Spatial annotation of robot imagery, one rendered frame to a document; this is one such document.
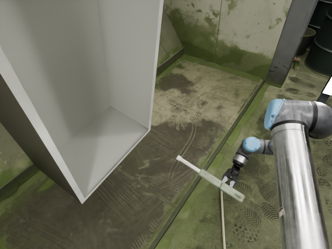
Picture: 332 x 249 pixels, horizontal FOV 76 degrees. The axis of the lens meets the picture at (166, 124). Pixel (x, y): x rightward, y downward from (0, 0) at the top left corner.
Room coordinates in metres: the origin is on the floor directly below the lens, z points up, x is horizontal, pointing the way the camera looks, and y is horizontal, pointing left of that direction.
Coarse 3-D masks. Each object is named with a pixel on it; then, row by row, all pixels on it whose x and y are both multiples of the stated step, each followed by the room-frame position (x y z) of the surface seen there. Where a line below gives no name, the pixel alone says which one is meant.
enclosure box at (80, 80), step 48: (0, 0) 0.76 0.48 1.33; (48, 0) 0.89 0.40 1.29; (96, 0) 1.09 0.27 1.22; (144, 0) 0.93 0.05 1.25; (0, 48) 0.40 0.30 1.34; (48, 48) 0.86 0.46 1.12; (96, 48) 1.08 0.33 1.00; (144, 48) 0.95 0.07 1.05; (0, 96) 0.46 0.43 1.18; (48, 96) 0.83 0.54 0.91; (96, 96) 1.07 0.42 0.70; (144, 96) 0.97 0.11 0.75; (48, 144) 0.43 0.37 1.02; (96, 144) 0.85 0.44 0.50
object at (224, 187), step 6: (180, 156) 0.84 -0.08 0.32; (186, 162) 0.79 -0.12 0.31; (192, 168) 0.75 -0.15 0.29; (198, 168) 0.75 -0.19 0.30; (198, 174) 0.73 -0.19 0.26; (204, 174) 0.70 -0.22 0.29; (210, 174) 0.70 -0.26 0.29; (210, 180) 0.66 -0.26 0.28; (216, 180) 0.66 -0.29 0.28; (216, 186) 0.63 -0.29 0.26; (222, 186) 0.62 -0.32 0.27; (228, 186) 0.62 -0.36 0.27; (228, 192) 0.59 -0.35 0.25; (234, 192) 0.58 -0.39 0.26; (234, 198) 0.56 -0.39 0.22; (240, 198) 0.55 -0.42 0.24
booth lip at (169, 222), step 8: (248, 104) 1.61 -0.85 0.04; (232, 128) 1.30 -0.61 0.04; (216, 152) 1.05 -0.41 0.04; (208, 160) 0.97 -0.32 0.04; (200, 176) 0.83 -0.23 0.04; (192, 184) 0.77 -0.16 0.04; (184, 200) 0.66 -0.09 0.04; (176, 208) 0.60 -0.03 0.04; (168, 224) 0.50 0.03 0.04; (160, 232) 0.45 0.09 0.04; (160, 240) 0.42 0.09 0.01; (152, 248) 0.37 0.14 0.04
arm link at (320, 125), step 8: (320, 104) 0.53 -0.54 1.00; (320, 112) 0.50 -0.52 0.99; (328, 112) 0.50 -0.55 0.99; (320, 120) 0.48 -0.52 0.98; (328, 120) 0.48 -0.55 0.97; (320, 128) 0.47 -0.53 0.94; (328, 128) 0.47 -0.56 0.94; (312, 136) 0.50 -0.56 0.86; (320, 136) 0.48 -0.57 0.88; (264, 144) 0.77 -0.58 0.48; (272, 144) 0.72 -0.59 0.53; (264, 152) 0.74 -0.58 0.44; (272, 152) 0.71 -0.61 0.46
